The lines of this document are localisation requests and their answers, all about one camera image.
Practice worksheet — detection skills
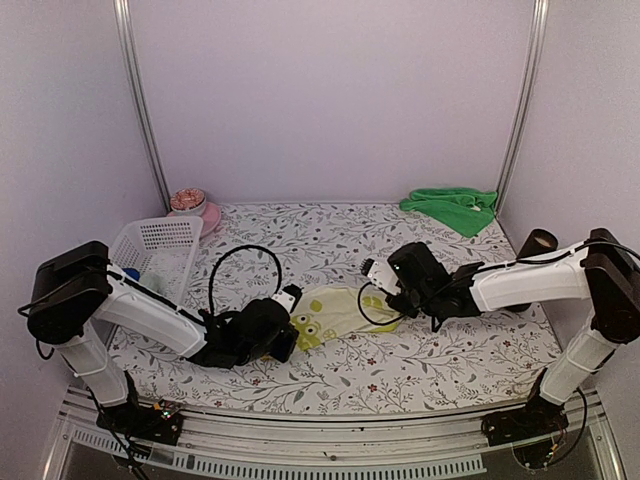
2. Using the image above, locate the yellow-green crocodile towel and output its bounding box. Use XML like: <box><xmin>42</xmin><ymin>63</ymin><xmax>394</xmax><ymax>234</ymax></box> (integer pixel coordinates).
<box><xmin>291</xmin><ymin>286</ymin><xmax>399</xmax><ymax>351</ymax></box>

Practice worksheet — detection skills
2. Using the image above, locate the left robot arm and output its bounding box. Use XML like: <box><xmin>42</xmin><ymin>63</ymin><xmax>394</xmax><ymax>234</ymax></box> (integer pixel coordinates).
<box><xmin>17</xmin><ymin>241</ymin><xmax>302</xmax><ymax>434</ymax></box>

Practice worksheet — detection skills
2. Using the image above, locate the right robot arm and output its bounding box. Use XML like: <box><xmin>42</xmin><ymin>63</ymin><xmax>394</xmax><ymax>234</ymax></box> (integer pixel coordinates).
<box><xmin>367</xmin><ymin>229</ymin><xmax>639</xmax><ymax>436</ymax></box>

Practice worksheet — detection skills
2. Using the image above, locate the green microfiber towel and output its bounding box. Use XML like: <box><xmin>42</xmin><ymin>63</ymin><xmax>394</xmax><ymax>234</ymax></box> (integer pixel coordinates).
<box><xmin>399</xmin><ymin>187</ymin><xmax>498</xmax><ymax>238</ymax></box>

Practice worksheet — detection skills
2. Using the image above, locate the light green rolled towel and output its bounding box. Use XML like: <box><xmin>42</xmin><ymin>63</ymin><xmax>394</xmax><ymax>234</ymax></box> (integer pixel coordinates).
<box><xmin>139</xmin><ymin>272</ymin><xmax>167</xmax><ymax>296</ymax></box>

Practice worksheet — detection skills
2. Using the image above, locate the floral patterned table mat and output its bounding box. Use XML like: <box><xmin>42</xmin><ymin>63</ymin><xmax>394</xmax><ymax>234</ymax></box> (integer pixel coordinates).
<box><xmin>110</xmin><ymin>204</ymin><xmax>560</xmax><ymax>415</ymax></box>

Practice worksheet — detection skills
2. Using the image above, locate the white plastic basket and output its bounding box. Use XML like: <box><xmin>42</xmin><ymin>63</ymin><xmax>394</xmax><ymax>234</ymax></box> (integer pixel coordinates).
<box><xmin>109</xmin><ymin>216</ymin><xmax>204</xmax><ymax>303</ymax></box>

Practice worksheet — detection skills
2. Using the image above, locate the blue rolled towel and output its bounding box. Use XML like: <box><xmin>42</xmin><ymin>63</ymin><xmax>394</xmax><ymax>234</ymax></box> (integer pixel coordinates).
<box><xmin>123</xmin><ymin>268</ymin><xmax>141</xmax><ymax>281</ymax></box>

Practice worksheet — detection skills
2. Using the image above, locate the dark brown cylinder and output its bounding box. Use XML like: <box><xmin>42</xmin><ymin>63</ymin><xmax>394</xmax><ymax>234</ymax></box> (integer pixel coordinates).
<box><xmin>507</xmin><ymin>228</ymin><xmax>559</xmax><ymax>314</ymax></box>

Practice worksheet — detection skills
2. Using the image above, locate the pink plate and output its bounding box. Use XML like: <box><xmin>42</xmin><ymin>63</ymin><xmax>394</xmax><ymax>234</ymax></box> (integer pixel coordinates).
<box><xmin>168</xmin><ymin>201</ymin><xmax>221</xmax><ymax>239</ymax></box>

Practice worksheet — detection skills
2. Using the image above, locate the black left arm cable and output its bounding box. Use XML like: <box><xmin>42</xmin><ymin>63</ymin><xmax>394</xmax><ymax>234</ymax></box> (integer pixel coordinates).
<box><xmin>208</xmin><ymin>244</ymin><xmax>282</xmax><ymax>317</ymax></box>

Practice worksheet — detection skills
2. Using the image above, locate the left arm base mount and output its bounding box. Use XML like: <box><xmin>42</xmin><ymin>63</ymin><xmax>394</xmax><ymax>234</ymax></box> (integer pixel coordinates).
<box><xmin>96</xmin><ymin>372</ymin><xmax>184</xmax><ymax>446</ymax></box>

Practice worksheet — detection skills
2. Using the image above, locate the aluminium front rail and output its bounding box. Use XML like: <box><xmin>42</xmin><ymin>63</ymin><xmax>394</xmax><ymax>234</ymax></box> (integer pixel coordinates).
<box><xmin>41</xmin><ymin>388</ymin><xmax>625</xmax><ymax>479</ymax></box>

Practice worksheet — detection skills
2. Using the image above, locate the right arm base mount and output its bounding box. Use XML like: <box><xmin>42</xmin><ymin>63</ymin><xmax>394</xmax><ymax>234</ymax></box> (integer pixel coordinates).
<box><xmin>481</xmin><ymin>397</ymin><xmax>569</xmax><ymax>446</ymax></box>

